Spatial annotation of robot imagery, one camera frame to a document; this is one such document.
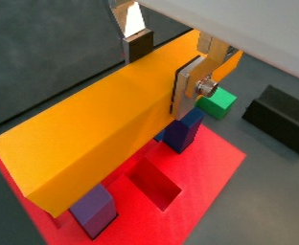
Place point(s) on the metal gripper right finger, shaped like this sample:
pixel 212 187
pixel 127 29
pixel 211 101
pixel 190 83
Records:
pixel 198 77

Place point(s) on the black angle bracket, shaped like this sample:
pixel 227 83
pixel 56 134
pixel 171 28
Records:
pixel 274 113

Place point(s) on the purple U block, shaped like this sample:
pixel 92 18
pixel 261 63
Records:
pixel 92 212

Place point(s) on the yellow long block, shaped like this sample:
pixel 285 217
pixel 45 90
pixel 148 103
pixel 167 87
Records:
pixel 61 152

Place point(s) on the dark blue U block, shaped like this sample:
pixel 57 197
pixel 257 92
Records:
pixel 179 133

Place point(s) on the green stepped block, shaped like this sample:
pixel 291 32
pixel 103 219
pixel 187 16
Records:
pixel 218 104

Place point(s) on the red slotted board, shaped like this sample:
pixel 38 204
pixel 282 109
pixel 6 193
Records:
pixel 199 171

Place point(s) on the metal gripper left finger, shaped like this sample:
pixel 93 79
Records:
pixel 136 36

